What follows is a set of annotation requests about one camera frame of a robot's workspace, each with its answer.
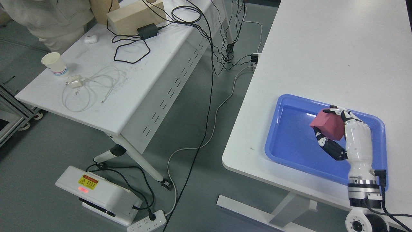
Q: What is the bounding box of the person in beige clothes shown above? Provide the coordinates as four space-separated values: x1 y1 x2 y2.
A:
1 0 94 54

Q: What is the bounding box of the white work table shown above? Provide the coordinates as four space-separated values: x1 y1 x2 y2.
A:
222 0 411 214

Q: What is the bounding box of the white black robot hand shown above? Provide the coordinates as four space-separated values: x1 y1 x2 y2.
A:
313 105 377 184

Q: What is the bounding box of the wooden box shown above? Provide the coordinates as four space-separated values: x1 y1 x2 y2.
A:
106 0 166 35

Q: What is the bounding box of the blue plastic tray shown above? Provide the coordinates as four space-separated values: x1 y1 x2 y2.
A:
265 94 389 192

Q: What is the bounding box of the white folding table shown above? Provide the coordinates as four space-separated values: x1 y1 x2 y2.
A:
16 0 228 189

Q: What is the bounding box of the white power strip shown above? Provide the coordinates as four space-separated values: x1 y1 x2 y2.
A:
127 210 166 232

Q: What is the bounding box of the white earbuds case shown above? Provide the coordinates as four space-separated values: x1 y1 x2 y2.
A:
84 35 98 44

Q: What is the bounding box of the black power brick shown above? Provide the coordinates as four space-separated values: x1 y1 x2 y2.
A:
137 24 159 40

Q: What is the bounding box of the white floor cable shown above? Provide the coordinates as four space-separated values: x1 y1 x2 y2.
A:
164 66 258 216

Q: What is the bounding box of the white paper cup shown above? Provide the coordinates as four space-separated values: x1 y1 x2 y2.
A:
41 52 68 76

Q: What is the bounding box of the pink foam block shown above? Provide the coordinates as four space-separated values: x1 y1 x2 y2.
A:
310 110 345 141

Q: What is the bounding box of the white power supply box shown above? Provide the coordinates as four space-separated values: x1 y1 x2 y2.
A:
55 166 142 227

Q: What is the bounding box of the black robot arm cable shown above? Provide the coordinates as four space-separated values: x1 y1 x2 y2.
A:
370 169 412 232

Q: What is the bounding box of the long black cable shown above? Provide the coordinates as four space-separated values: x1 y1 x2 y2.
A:
161 0 219 232

